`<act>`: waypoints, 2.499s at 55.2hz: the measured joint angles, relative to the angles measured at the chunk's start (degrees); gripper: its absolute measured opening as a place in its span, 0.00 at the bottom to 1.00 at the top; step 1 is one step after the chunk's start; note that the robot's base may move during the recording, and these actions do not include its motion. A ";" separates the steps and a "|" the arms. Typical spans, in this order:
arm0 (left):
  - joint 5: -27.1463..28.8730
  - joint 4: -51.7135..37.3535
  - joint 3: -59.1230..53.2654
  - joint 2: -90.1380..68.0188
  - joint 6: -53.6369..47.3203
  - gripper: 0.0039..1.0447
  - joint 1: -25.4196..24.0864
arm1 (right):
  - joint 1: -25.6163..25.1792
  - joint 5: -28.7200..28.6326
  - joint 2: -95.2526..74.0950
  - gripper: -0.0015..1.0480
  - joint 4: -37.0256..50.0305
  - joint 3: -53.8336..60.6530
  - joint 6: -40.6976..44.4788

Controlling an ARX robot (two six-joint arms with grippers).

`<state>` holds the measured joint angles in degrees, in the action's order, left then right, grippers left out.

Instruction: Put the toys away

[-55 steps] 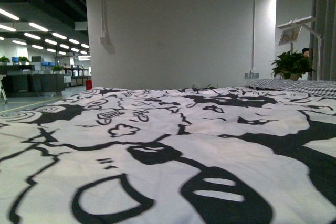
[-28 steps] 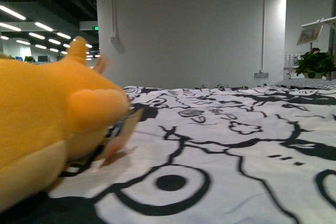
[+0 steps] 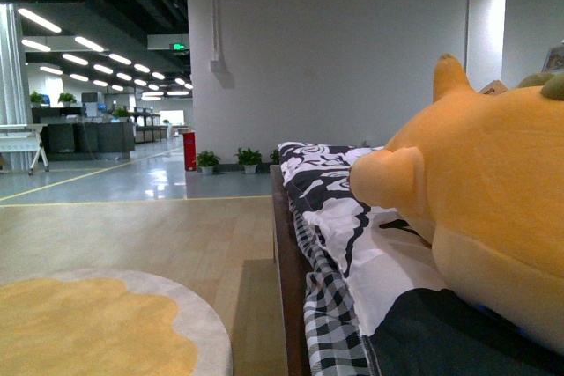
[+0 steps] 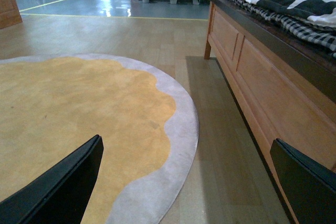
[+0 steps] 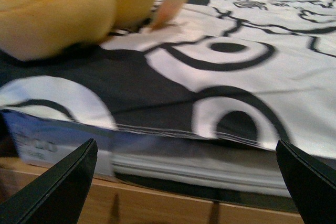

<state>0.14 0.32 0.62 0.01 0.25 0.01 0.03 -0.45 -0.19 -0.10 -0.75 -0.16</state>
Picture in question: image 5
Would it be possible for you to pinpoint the yellow plush toy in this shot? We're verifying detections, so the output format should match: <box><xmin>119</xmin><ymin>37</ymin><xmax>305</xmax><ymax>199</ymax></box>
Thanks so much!
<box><xmin>1</xmin><ymin>0</ymin><xmax>155</xmax><ymax>61</ymax></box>

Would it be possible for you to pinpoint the wooden bed frame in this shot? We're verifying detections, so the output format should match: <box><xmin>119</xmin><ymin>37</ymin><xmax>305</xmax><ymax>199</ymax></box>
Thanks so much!
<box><xmin>0</xmin><ymin>155</ymin><xmax>305</xmax><ymax>224</ymax></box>

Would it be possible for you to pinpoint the black and white bedsheet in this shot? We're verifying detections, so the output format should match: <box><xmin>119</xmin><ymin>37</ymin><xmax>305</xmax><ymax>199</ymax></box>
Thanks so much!
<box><xmin>1</xmin><ymin>0</ymin><xmax>335</xmax><ymax>159</ymax></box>

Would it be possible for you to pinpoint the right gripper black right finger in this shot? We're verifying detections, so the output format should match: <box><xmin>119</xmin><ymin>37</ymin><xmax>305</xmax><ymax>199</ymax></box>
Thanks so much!
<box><xmin>276</xmin><ymin>140</ymin><xmax>335</xmax><ymax>223</ymax></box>

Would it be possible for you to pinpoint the grey mattress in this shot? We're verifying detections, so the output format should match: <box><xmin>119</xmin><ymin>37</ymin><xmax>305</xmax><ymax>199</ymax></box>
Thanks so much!
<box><xmin>2</xmin><ymin>111</ymin><xmax>289</xmax><ymax>197</ymax></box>

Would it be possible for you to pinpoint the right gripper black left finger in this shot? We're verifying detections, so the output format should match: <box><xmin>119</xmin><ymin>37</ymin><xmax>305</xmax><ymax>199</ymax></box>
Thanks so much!
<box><xmin>1</xmin><ymin>138</ymin><xmax>98</xmax><ymax>223</ymax></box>

